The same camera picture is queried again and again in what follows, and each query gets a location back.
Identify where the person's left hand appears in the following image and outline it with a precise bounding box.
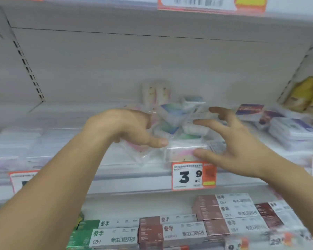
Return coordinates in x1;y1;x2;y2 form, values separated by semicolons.
84;109;169;149

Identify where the person's right hand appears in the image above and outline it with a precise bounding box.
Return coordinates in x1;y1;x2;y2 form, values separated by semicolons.
193;106;271;179

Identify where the pink label small box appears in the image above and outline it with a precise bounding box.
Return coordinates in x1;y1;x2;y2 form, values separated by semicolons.
119;137;160;166

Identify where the pile of teal small boxes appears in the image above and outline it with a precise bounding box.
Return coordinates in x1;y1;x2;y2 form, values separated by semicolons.
155;95;228;155

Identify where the pile of red small boxes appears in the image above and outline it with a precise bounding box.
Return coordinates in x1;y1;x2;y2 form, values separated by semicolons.
235;103;313;152

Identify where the pile of pink small boxes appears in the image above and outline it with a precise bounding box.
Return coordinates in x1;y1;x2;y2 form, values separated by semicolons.
142;82;208;164

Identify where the person's left forearm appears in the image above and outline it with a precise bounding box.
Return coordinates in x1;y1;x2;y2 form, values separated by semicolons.
0;123;113;250

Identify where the person's right forearm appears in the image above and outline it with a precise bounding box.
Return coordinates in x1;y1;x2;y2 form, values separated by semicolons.
260;147;313;250

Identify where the green yellow toothpaste box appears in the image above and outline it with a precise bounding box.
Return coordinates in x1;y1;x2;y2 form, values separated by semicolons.
73;212;85;231

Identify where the row of yellow detergent bottles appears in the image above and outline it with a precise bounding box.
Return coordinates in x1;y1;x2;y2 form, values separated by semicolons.
283;76;313;116

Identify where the stack of maroon toothpaste boxes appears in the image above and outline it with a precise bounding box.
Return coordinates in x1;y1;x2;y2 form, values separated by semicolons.
138;193;285;250

